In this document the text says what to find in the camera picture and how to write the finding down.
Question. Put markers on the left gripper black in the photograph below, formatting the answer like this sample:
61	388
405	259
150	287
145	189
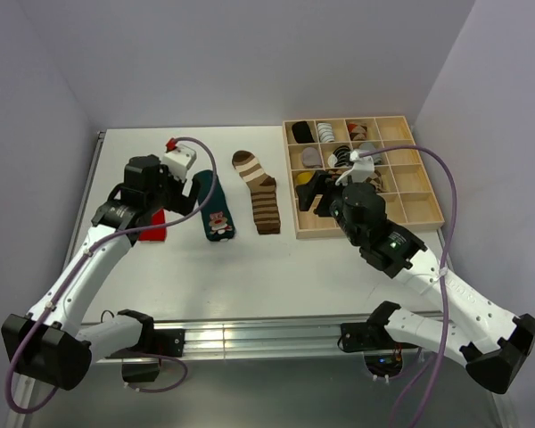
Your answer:
181	203

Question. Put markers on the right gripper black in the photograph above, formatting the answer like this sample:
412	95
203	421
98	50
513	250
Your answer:
307	193

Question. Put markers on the dark green reindeer sock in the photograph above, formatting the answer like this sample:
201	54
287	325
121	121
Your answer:
217	221

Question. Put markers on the brown striped sock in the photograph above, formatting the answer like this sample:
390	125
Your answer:
262	187

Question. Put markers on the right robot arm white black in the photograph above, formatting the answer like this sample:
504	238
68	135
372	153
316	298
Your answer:
489	342

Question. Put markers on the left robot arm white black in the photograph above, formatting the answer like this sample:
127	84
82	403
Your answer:
108	240

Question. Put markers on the rolled yellow sock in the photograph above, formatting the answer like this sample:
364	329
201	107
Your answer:
303	177

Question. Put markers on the rolled grey beige sock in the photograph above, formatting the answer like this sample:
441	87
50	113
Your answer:
310	158

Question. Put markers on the rolled black striped sock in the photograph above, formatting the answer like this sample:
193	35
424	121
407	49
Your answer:
340	157

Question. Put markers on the rolled white striped sock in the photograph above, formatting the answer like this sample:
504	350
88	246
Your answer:
325	132

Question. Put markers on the rolled dark argyle sock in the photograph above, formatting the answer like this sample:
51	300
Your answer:
376	180

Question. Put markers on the rolled orange argyle sock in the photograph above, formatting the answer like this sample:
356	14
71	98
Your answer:
357	131

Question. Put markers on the wooden compartment tray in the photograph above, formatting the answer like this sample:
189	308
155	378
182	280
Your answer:
409	198

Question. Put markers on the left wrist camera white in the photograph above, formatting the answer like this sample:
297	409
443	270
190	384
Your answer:
179	161

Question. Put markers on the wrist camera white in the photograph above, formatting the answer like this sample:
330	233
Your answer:
179	161
362	168

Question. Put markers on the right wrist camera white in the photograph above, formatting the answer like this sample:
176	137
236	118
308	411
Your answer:
362	168

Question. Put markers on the aluminium frame rail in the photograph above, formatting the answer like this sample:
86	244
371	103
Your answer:
258	334

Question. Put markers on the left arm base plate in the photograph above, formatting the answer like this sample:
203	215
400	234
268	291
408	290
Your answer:
168	342

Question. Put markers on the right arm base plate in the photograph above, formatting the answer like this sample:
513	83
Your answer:
358	337

